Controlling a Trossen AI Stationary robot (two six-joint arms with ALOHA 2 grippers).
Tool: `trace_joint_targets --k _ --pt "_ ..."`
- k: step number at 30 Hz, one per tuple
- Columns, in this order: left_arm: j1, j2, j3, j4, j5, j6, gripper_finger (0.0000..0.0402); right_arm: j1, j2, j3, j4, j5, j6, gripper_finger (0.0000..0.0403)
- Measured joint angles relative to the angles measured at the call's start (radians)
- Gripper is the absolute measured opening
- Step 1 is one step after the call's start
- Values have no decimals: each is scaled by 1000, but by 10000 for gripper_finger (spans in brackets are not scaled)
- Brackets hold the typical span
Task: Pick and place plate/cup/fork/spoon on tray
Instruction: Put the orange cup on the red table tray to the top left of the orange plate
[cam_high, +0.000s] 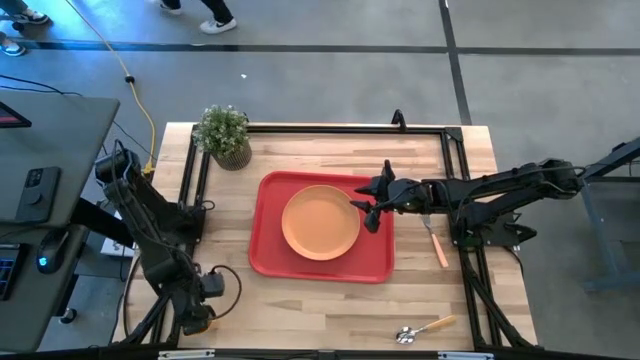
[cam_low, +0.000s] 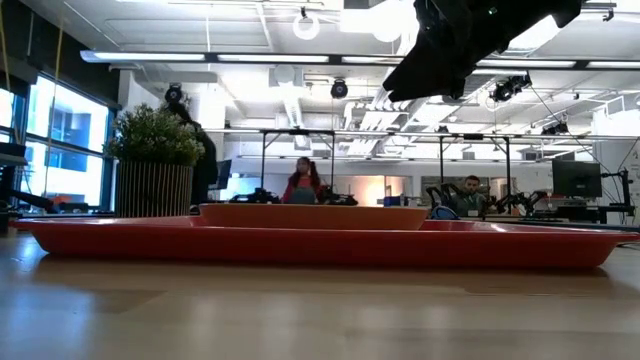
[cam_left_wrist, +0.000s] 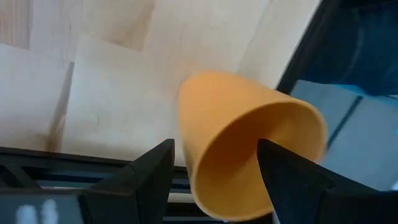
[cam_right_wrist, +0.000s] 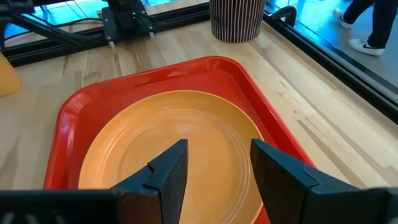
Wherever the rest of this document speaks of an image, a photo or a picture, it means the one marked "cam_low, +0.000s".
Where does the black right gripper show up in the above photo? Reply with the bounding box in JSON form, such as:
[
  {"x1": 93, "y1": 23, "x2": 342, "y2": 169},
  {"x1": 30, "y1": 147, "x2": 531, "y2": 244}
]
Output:
[{"x1": 382, "y1": 0, "x2": 507, "y2": 104}]

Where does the orange plate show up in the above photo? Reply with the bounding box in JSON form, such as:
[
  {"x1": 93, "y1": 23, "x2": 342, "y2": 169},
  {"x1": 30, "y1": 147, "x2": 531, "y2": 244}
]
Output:
[{"x1": 198, "y1": 202, "x2": 430, "y2": 232}]

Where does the red plastic tray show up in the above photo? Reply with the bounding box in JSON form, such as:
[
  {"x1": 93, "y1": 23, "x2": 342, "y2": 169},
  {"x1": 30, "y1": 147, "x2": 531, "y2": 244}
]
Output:
[{"x1": 12, "y1": 214, "x2": 640, "y2": 270}]

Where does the person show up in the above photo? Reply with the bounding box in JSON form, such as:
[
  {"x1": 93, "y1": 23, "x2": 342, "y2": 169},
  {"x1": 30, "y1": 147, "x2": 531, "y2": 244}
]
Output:
[
  {"x1": 282, "y1": 156, "x2": 324, "y2": 205},
  {"x1": 167, "y1": 102, "x2": 220, "y2": 206},
  {"x1": 452, "y1": 174, "x2": 490, "y2": 217}
]

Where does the blue round object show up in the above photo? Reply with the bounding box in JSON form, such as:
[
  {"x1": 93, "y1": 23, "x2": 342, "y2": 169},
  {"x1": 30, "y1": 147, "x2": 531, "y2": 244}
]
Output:
[{"x1": 430, "y1": 204, "x2": 459, "y2": 221}]

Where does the long ceiling light bar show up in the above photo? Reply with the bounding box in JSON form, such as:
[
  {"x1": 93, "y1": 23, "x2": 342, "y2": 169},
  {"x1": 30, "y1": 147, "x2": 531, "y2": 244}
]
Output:
[{"x1": 79, "y1": 49, "x2": 640, "y2": 71}]

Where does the large dark monitor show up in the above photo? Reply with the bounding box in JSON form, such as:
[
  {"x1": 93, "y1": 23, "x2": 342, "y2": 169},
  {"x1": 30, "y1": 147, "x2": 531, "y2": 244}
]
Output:
[{"x1": 551, "y1": 159, "x2": 604, "y2": 199}]

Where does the small dark monitor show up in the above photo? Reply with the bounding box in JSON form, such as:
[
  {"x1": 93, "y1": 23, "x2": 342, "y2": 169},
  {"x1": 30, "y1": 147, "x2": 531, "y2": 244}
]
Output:
[{"x1": 214, "y1": 159, "x2": 234, "y2": 192}]

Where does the potted plant striped pot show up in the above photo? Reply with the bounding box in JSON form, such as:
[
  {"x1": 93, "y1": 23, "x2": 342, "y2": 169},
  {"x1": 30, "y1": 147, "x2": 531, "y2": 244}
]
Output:
[{"x1": 103, "y1": 102, "x2": 207, "y2": 219}]

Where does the black hanging camera cluster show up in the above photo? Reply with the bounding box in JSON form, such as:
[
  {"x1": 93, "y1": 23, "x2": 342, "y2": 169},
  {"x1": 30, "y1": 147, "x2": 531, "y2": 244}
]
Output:
[{"x1": 489, "y1": 74, "x2": 533, "y2": 104}]

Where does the black station frame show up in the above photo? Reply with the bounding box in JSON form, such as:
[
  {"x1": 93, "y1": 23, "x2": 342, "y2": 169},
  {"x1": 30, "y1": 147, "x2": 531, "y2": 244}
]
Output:
[
  {"x1": 438, "y1": 133, "x2": 513, "y2": 201},
  {"x1": 258, "y1": 128, "x2": 337, "y2": 204}
]

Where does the white ring lamp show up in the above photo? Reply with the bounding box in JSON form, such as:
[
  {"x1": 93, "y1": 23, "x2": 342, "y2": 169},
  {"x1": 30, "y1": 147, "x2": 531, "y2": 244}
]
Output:
[{"x1": 292, "y1": 12, "x2": 322, "y2": 42}]

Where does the yellow cable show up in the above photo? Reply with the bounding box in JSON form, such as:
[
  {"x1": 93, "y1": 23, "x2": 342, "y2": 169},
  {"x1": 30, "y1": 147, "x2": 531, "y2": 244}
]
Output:
[{"x1": 42, "y1": 19, "x2": 65, "y2": 199}]

